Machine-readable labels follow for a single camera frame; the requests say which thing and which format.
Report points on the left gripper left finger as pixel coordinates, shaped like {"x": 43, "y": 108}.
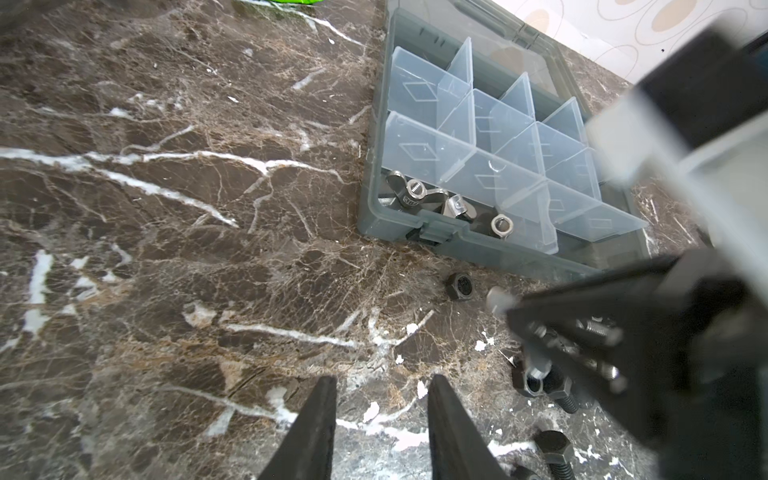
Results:
{"x": 306, "y": 452}

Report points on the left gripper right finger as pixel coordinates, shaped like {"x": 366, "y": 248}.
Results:
{"x": 457, "y": 450}

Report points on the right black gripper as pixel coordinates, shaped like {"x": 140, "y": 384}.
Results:
{"x": 714, "y": 382}

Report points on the silver wing nut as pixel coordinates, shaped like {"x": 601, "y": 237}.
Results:
{"x": 458, "y": 208}
{"x": 410, "y": 194}

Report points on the black hex bolt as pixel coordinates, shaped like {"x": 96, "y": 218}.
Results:
{"x": 558, "y": 387}
{"x": 558, "y": 453}

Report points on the black hex nut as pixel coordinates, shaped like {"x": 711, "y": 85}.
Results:
{"x": 459, "y": 286}
{"x": 528, "y": 375}

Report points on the silver hex bolt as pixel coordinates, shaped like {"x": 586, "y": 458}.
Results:
{"x": 499, "y": 301}

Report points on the silver hex nut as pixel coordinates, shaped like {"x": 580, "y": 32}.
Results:
{"x": 501, "y": 226}

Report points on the clear grey compartment organizer box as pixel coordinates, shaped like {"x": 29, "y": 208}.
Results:
{"x": 476, "y": 101}

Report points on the green snack packet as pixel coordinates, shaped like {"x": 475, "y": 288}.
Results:
{"x": 297, "y": 2}

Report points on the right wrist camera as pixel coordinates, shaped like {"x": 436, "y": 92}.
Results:
{"x": 700, "y": 120}

